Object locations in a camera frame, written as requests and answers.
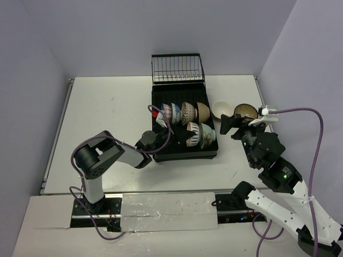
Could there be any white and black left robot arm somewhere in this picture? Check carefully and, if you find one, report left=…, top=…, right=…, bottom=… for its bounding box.
left=71, top=126, right=196, bottom=214

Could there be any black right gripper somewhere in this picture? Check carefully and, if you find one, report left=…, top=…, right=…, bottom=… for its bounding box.
left=219, top=112, right=266, bottom=167

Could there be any black dish rack tray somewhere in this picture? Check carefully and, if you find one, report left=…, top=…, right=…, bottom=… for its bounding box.
left=152, top=82, right=219, bottom=162

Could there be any brown bowl cream inside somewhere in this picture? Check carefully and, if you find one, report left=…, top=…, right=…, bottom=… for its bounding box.
left=234, top=103, right=258, bottom=119

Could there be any black wire plate rack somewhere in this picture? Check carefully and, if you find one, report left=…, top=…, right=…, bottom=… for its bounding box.
left=151, top=53, right=205, bottom=85

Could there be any dark blue patterned bowl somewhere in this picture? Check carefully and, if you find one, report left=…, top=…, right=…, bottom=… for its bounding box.
left=161, top=103, right=172, bottom=122

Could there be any white bowl brown outside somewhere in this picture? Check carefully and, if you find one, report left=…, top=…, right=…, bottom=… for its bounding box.
left=211, top=101, right=234, bottom=122

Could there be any pale green bowl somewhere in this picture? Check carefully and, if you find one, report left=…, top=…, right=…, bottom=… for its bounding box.
left=199, top=123, right=216, bottom=149

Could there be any white bowl patterned rim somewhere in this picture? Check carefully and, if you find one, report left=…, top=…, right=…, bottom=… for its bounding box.
left=186, top=122, right=202, bottom=148

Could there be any red lattice patterned bowl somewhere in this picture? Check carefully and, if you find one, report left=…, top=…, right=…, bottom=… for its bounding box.
left=181, top=102, right=198, bottom=125

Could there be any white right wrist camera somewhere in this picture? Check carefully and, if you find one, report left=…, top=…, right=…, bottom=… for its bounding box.
left=248, top=105, right=279, bottom=126

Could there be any blue and white floral bowl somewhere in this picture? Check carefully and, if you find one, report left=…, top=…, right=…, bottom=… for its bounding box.
left=171, top=103, right=182, bottom=125

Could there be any silver taped cover plate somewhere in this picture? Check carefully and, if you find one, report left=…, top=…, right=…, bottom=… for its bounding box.
left=121, top=192, right=218, bottom=232

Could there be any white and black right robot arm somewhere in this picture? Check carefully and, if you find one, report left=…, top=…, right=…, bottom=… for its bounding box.
left=220, top=115, right=342, bottom=256

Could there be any black aluminium mounting rail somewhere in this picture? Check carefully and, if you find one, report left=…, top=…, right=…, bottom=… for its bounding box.
left=70, top=194, right=266, bottom=232

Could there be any black bowl tan outside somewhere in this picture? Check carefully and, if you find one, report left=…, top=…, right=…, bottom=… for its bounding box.
left=197, top=102, right=210, bottom=123

